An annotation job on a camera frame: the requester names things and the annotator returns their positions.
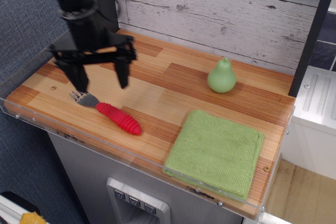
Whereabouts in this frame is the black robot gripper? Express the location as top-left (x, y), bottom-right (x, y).
top-left (49, 12), bottom-right (137, 92)

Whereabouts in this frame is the red handled metal fork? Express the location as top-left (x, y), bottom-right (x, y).
top-left (69, 90), bottom-right (142, 135)

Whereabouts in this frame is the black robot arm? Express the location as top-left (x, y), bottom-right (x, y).
top-left (49, 0), bottom-right (137, 92)

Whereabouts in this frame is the clear acrylic table guard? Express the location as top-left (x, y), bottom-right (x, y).
top-left (0, 29), bottom-right (296, 221)

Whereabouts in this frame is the green toy pear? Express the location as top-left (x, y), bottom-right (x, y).
top-left (207, 58), bottom-right (236, 93)

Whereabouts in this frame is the grey toy fridge cabinet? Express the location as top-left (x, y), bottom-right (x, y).
top-left (49, 133), bottom-right (243, 223)

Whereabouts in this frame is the silver dispenser panel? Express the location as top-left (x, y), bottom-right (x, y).
top-left (106, 177), bottom-right (171, 223)

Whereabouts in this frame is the green folded cloth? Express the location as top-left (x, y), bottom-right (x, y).
top-left (163, 110), bottom-right (264, 201)

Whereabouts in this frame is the yellow object at corner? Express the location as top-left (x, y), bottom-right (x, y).
top-left (19, 212), bottom-right (47, 224)

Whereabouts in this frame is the white and black left object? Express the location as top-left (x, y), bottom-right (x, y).
top-left (1, 191), bottom-right (40, 223)

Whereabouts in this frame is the white toy sink unit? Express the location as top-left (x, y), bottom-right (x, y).
top-left (280, 66), bottom-right (335, 179)

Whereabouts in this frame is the dark right frame post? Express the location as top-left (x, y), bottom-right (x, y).
top-left (288, 0), bottom-right (332, 98)

